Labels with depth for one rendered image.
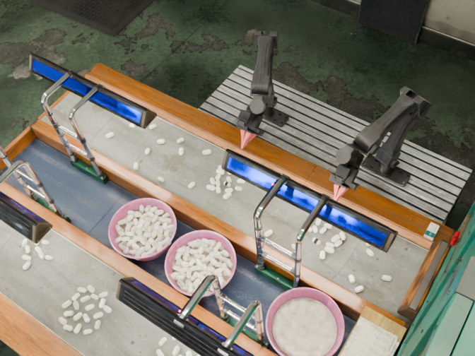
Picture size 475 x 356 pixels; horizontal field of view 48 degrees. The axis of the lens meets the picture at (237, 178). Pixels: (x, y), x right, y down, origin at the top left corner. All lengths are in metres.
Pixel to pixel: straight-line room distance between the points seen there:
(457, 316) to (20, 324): 1.59
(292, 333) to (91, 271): 0.78
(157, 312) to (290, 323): 0.53
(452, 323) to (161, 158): 1.67
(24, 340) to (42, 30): 2.80
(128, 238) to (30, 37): 2.53
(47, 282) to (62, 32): 2.51
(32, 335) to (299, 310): 0.94
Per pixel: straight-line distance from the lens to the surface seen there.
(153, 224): 2.13
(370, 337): 1.87
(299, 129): 2.42
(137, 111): 2.00
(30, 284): 2.16
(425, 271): 1.91
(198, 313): 1.91
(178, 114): 2.40
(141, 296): 1.59
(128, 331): 1.97
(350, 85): 3.56
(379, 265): 2.02
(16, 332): 2.08
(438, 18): 3.79
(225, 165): 1.82
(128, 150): 2.36
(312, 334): 1.90
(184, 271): 2.01
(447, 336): 0.82
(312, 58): 3.71
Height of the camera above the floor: 2.54
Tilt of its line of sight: 56 degrees down
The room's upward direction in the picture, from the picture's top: 7 degrees counter-clockwise
